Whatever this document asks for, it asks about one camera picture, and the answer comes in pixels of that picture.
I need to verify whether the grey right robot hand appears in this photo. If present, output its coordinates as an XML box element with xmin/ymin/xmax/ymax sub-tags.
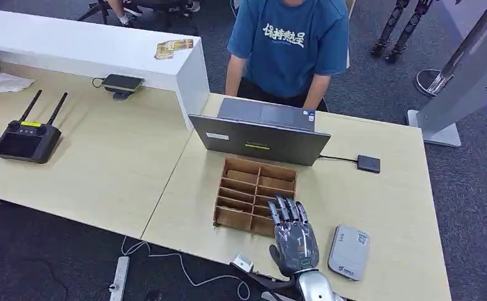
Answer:
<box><xmin>267</xmin><ymin>196</ymin><xmax>321</xmax><ymax>278</ymax></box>

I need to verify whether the flat grey portable device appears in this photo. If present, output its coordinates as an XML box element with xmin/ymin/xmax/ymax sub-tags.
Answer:
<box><xmin>327</xmin><ymin>224</ymin><xmax>371</xmax><ymax>282</ymax></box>

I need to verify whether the wooden compartment card box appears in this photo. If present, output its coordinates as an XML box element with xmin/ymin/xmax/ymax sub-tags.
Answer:
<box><xmin>213</xmin><ymin>157</ymin><xmax>298</xmax><ymax>239</ymax></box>

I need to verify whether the grey laptop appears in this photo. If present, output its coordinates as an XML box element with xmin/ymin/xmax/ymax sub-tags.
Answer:
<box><xmin>188</xmin><ymin>97</ymin><xmax>331</xmax><ymax>167</ymax></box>

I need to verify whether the small black adapter box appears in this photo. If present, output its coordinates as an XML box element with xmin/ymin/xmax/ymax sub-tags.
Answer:
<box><xmin>356</xmin><ymin>154</ymin><xmax>382</xmax><ymax>174</ymax></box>

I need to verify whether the white power strip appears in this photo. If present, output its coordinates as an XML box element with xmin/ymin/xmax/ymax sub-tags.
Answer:
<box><xmin>109</xmin><ymin>256</ymin><xmax>131</xmax><ymax>301</ymax></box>

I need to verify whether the person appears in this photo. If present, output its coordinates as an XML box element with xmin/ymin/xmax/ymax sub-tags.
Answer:
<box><xmin>225</xmin><ymin>0</ymin><xmax>350</xmax><ymax>112</ymax></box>
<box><xmin>107</xmin><ymin>0</ymin><xmax>201</xmax><ymax>27</ymax></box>

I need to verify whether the dark pole with round base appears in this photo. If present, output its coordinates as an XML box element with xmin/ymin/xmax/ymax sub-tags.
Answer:
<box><xmin>414</xmin><ymin>0</ymin><xmax>487</xmax><ymax>99</ymax></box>

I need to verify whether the grey kiosk stand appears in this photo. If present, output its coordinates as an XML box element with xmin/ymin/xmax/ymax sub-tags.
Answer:
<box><xmin>407</xmin><ymin>0</ymin><xmax>487</xmax><ymax>148</ymax></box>

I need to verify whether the black robot leg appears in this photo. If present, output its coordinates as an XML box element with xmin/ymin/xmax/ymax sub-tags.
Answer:
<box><xmin>385</xmin><ymin>0</ymin><xmax>432</xmax><ymax>65</ymax></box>
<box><xmin>370</xmin><ymin>0</ymin><xmax>410</xmax><ymax>58</ymax></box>

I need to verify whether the black phone on stand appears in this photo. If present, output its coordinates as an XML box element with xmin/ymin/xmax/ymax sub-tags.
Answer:
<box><xmin>101</xmin><ymin>73</ymin><xmax>146</xmax><ymax>103</ymax></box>

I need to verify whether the black remote controller with antennas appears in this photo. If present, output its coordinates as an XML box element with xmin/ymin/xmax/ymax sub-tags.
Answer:
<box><xmin>0</xmin><ymin>89</ymin><xmax>68</xmax><ymax>164</ymax></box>

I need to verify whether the white desk partition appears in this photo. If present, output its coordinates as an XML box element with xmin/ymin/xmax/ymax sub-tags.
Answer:
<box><xmin>0</xmin><ymin>7</ymin><xmax>210</xmax><ymax>130</ymax></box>

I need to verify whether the black office chair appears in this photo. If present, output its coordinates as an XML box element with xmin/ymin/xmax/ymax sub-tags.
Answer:
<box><xmin>77</xmin><ymin>0</ymin><xmax>198</xmax><ymax>36</ymax></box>

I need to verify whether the white crumpled tissue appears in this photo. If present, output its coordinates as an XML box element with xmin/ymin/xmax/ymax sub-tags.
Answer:
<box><xmin>0</xmin><ymin>73</ymin><xmax>36</xmax><ymax>94</ymax></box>

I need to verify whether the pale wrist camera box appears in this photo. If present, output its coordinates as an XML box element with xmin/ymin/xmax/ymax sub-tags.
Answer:
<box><xmin>231</xmin><ymin>254</ymin><xmax>255</xmax><ymax>274</ymax></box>

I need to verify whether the black adapter cable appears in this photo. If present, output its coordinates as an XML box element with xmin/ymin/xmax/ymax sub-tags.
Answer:
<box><xmin>319</xmin><ymin>154</ymin><xmax>358</xmax><ymax>163</ymax></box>

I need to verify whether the white cable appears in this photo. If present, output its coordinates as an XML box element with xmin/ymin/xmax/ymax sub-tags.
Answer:
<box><xmin>120</xmin><ymin>236</ymin><xmax>253</xmax><ymax>301</ymax></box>

